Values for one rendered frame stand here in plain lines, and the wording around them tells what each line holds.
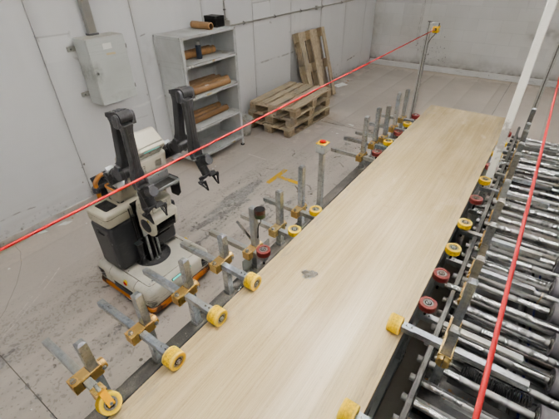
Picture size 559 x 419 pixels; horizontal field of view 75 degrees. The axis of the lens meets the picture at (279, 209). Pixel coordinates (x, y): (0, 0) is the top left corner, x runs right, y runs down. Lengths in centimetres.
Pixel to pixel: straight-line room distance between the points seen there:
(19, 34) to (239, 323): 314
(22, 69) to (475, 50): 817
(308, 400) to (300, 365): 14
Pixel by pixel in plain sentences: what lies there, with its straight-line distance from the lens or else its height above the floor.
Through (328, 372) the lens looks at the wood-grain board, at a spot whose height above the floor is 90.
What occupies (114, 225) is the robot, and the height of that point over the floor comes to 71.
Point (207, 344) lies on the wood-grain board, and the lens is 166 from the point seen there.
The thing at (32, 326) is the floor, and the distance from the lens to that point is 339.
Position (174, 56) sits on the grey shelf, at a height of 135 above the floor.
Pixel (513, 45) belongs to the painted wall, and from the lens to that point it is 931.
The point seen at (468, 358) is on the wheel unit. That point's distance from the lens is 167.
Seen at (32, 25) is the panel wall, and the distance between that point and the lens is 405.
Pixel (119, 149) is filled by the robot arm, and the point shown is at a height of 140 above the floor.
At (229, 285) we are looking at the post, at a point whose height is 77.
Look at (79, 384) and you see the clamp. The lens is 165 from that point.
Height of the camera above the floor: 224
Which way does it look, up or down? 35 degrees down
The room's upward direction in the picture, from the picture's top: 1 degrees counter-clockwise
